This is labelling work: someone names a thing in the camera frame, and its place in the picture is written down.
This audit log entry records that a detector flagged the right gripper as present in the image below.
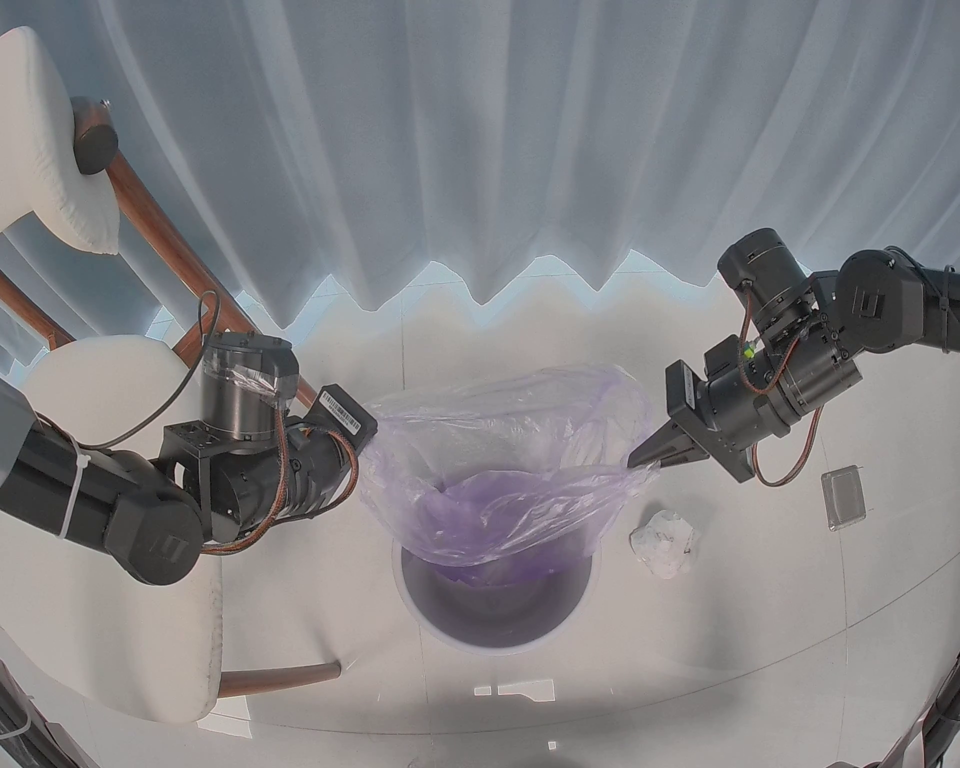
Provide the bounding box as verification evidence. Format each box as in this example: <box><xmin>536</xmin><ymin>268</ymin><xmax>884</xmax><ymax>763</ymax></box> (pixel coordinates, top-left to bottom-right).
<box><xmin>627</xmin><ymin>358</ymin><xmax>796</xmax><ymax>483</ymax></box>

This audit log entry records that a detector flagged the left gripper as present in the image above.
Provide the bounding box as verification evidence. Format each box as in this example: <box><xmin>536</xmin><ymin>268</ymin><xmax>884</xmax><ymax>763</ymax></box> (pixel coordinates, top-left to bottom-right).
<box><xmin>288</xmin><ymin>384</ymin><xmax>380</xmax><ymax>519</ymax></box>

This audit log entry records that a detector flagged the purple plastic bag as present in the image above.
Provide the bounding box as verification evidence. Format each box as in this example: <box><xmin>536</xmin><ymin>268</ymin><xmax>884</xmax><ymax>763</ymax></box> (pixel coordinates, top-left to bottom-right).
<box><xmin>358</xmin><ymin>362</ymin><xmax>661</xmax><ymax>601</ymax></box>

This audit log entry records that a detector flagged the white trash bin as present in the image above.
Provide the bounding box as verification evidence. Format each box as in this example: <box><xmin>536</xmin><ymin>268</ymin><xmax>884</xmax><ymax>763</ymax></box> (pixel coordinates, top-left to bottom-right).
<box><xmin>391</xmin><ymin>525</ymin><xmax>605</xmax><ymax>651</ymax></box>

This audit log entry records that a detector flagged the crumpled white paper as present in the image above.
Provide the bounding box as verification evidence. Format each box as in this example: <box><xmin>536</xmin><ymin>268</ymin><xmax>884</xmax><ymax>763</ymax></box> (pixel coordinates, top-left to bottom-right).
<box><xmin>628</xmin><ymin>510</ymin><xmax>702</xmax><ymax>580</ymax></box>

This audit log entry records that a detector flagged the white cushioned wooden chair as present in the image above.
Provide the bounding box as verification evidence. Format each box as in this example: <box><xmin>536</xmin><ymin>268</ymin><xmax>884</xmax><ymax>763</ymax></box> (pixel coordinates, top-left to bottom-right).
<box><xmin>0</xmin><ymin>26</ymin><xmax>342</xmax><ymax>725</ymax></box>

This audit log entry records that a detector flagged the white curtain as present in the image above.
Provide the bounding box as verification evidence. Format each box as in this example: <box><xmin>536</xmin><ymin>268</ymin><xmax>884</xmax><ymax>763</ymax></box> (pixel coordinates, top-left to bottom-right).
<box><xmin>0</xmin><ymin>0</ymin><xmax>960</xmax><ymax>354</ymax></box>

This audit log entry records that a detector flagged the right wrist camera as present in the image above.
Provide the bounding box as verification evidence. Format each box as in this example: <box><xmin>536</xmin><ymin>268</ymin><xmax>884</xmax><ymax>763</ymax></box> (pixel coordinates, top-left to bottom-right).
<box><xmin>703</xmin><ymin>333</ymin><xmax>759</xmax><ymax>384</ymax></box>

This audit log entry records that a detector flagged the black cable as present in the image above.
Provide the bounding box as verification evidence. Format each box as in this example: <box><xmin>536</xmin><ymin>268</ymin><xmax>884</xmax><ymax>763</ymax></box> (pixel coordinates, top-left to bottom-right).
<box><xmin>90</xmin><ymin>288</ymin><xmax>226</xmax><ymax>455</ymax></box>

